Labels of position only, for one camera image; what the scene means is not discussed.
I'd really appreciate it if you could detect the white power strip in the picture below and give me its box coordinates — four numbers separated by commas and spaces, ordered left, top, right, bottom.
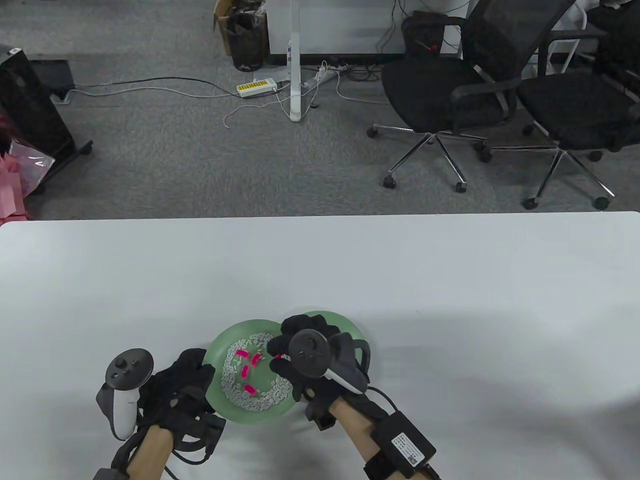
300, 62, 348, 90

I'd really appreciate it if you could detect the black padded office chair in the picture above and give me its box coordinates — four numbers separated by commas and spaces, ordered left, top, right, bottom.
487, 22, 640, 211

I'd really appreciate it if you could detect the black trash bin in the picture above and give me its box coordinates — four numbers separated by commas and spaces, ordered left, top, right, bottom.
223, 11, 271, 72

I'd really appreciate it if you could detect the person's left forearm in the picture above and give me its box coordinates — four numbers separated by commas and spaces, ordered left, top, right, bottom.
124, 424, 178, 480

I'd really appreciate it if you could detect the black right wrist sensor box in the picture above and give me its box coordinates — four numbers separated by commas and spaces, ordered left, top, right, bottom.
372, 411, 437, 468

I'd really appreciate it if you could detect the black rolling cabinet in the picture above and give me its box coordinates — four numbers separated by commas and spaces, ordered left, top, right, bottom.
0, 46, 95, 196

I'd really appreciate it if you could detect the cardboard box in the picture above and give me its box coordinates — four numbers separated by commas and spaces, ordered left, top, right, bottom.
213, 0, 238, 57

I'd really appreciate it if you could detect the white desk leg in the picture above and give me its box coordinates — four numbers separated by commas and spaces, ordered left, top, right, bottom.
288, 0, 304, 122

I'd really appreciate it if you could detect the tangle of black cables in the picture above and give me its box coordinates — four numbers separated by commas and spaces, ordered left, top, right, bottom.
345, 62, 386, 83

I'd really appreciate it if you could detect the person's left hand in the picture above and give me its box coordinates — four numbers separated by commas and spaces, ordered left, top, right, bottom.
135, 348, 227, 446

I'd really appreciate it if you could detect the person's right hand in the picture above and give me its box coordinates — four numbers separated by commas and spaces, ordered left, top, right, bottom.
267, 314, 372, 430

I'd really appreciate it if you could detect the white desk panel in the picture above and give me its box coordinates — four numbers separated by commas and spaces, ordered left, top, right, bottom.
266, 0, 473, 57

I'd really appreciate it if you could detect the black floor cable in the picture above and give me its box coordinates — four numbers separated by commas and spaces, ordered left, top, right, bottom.
75, 76, 292, 98

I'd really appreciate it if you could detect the pink paper bag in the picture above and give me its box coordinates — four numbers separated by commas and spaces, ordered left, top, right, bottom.
0, 154, 34, 226

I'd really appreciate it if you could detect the black glove cable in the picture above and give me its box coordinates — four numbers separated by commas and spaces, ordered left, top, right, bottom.
367, 386, 401, 416
107, 430, 211, 480

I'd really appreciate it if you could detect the green plate with rice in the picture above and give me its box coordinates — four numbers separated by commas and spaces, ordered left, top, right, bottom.
202, 320, 301, 426

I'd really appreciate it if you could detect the black mesh office chair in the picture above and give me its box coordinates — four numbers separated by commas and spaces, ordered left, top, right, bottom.
366, 0, 576, 195

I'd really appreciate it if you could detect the yellow power strip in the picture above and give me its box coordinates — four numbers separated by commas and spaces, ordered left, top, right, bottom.
236, 78, 278, 99

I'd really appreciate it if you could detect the black right glove cable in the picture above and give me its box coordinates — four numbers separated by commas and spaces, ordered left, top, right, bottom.
367, 386, 401, 416

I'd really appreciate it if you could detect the grey floor cable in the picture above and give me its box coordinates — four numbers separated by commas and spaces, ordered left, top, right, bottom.
65, 86, 241, 99

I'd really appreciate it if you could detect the ring of white rice grains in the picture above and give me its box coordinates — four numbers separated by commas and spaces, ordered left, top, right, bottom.
220, 332, 295, 412

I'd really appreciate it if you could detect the black computer tower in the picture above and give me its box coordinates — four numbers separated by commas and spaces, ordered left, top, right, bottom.
401, 11, 447, 60

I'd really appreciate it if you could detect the pink plastic bag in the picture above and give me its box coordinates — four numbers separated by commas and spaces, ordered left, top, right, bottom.
7, 140, 57, 198

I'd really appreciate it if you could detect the black left glove cable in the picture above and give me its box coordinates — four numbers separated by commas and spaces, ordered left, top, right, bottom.
107, 430, 211, 480

